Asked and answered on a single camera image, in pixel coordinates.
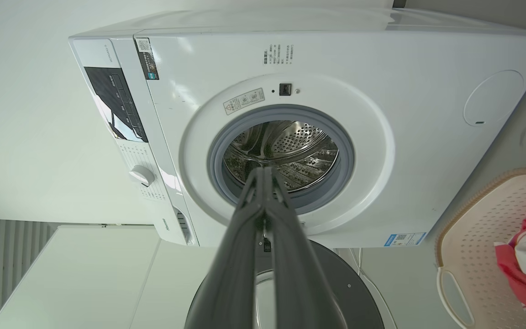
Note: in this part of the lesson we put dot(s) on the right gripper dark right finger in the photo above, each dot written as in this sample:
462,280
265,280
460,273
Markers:
297,283

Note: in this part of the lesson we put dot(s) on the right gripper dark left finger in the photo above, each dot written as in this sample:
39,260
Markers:
231,274

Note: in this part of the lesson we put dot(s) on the round black washer door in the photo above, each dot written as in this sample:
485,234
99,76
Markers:
349,301

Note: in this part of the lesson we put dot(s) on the black door lock socket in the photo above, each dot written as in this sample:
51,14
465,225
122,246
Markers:
285,89

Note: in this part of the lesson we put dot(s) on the white front-load washing machine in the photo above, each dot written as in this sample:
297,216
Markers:
404,91

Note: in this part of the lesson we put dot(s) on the blue energy label sticker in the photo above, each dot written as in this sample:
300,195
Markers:
404,239

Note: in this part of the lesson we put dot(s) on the white cabinet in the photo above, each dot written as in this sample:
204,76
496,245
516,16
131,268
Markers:
98,283

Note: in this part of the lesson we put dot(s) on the white washer control knob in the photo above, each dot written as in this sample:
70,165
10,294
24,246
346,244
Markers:
141,176

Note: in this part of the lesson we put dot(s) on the steel washer drum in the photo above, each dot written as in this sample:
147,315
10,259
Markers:
299,146

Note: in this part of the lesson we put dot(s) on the white warning sticker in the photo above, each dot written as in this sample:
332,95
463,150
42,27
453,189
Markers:
244,101

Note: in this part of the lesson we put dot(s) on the cream perforated laundry basket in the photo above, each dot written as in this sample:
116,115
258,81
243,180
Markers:
477,237

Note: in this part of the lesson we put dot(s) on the black washer control panel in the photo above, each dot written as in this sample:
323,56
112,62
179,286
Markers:
114,103

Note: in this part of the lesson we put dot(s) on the red white-striped garment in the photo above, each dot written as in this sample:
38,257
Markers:
525,288

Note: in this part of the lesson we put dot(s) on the dark narrow washer sticker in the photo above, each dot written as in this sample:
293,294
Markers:
147,59

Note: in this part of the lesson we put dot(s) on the round white filter cover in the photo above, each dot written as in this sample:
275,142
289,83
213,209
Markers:
493,97

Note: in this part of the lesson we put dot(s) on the grey ribbed wall panel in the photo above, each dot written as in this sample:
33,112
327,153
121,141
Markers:
2,260

